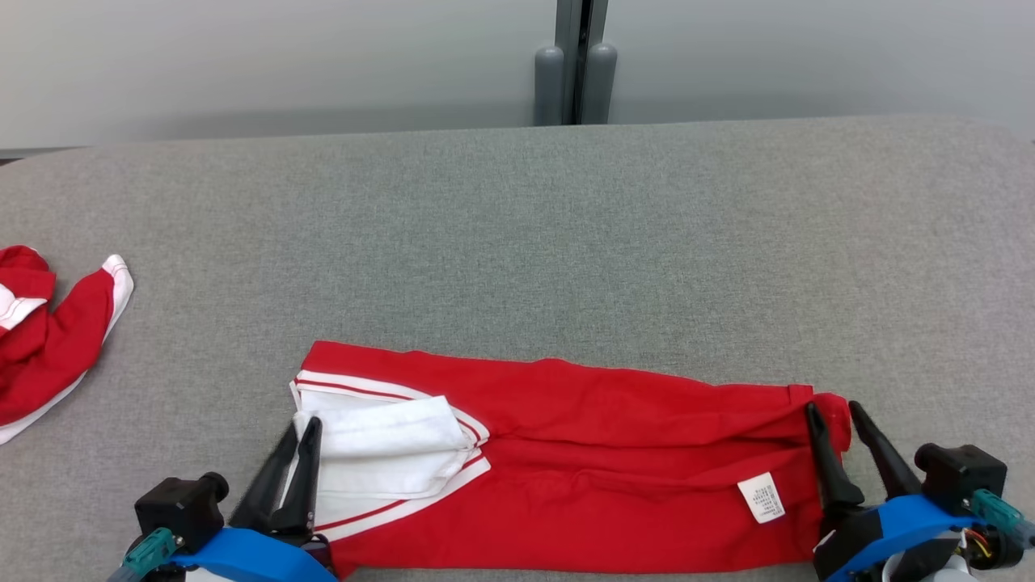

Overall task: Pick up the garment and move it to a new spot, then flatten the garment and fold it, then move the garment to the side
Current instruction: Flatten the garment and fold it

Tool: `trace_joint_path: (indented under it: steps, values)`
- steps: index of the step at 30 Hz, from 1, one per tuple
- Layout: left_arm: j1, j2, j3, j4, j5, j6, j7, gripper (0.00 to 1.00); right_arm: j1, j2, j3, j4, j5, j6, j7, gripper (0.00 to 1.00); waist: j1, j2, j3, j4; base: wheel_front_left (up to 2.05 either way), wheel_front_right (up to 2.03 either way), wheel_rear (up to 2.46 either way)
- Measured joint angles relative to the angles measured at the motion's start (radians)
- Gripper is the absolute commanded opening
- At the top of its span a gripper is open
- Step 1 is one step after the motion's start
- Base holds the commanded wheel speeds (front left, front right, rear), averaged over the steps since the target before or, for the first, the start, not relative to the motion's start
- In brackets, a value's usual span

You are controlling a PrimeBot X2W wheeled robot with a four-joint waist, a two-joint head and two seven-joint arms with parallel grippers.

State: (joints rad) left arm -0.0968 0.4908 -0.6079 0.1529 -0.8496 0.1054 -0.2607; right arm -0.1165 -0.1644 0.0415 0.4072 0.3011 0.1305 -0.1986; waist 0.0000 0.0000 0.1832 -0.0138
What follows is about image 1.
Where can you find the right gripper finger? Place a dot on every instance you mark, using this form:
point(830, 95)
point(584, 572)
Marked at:
point(831, 469)
point(888, 465)

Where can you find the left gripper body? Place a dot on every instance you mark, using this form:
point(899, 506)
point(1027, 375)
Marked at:
point(317, 550)

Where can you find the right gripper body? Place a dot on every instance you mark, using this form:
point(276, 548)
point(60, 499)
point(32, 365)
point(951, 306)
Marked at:
point(845, 524)

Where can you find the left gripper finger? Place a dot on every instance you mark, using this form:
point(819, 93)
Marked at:
point(267, 493)
point(306, 485)

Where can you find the red white basketball jersey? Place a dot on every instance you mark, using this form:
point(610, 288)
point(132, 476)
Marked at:
point(606, 453)

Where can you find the red basketball shorts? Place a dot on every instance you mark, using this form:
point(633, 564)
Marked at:
point(57, 347)

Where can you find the right wrist camera blue mount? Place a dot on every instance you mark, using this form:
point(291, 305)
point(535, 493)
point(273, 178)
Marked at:
point(962, 477)

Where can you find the wrist camera blue mount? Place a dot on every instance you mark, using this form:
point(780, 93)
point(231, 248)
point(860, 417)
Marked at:
point(178, 505)
point(962, 477)

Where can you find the left wrist camera blue mount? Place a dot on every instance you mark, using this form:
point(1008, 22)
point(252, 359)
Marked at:
point(178, 505)

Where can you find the grey partition post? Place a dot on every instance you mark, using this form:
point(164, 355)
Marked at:
point(576, 65)

